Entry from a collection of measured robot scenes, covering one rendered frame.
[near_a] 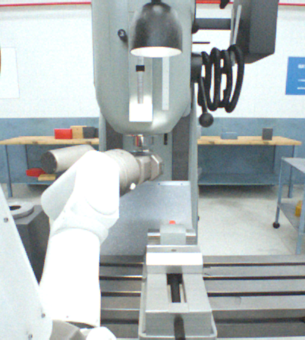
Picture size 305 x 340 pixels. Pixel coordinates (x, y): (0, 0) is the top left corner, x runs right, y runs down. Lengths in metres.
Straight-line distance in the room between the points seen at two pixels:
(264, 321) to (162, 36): 0.62
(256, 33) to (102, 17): 0.47
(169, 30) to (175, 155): 0.68
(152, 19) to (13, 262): 0.30
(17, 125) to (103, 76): 4.87
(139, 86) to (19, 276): 0.37
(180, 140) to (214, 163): 4.04
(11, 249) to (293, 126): 5.30
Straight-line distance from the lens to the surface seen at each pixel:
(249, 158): 5.18
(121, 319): 0.70
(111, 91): 0.54
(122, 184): 0.46
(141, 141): 0.60
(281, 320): 0.75
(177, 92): 0.54
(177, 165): 1.01
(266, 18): 0.91
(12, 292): 0.20
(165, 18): 0.38
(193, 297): 0.58
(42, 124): 5.20
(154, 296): 0.58
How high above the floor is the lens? 1.36
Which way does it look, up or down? 13 degrees down
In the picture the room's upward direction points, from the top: straight up
